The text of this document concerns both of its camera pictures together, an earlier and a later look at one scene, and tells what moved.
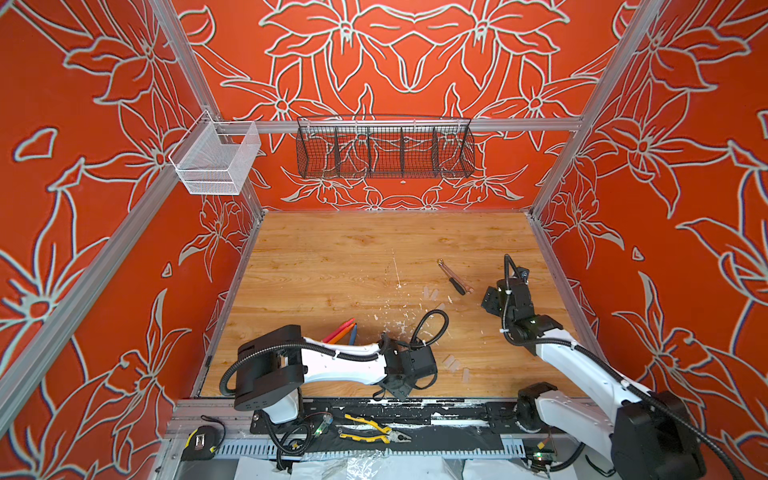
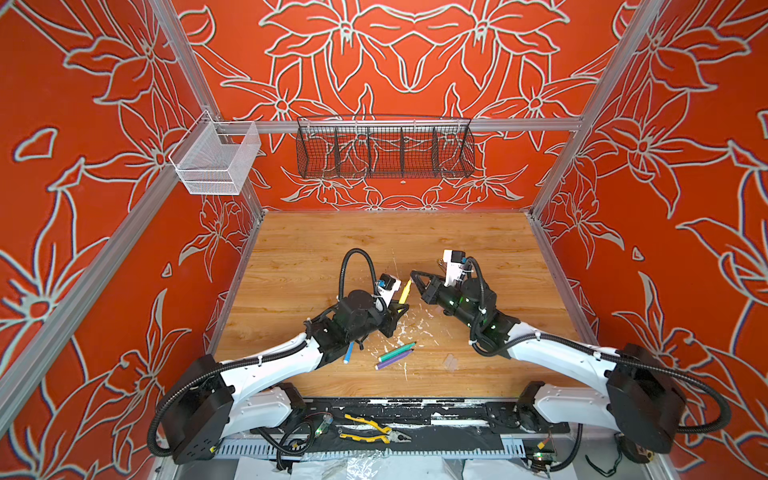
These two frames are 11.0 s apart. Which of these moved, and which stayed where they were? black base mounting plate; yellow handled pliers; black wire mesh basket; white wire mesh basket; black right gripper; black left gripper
Moved: black right gripper; black left gripper
Stayed: white wire mesh basket; black base mounting plate; black wire mesh basket; yellow handled pliers
